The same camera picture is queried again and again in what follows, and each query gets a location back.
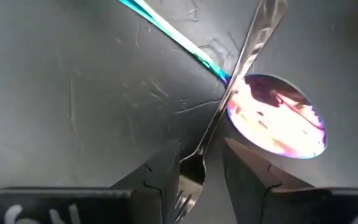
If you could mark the iridescent rainbow spoon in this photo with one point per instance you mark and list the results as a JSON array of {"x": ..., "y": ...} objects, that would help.
[{"x": 275, "y": 124}]

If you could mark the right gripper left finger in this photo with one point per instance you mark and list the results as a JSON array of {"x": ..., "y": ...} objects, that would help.
[{"x": 154, "y": 186}]

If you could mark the glossy black fork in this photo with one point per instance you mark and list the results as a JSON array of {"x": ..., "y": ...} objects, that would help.
[{"x": 253, "y": 40}]

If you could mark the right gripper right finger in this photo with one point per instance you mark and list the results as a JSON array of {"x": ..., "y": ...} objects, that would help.
[{"x": 253, "y": 193}]

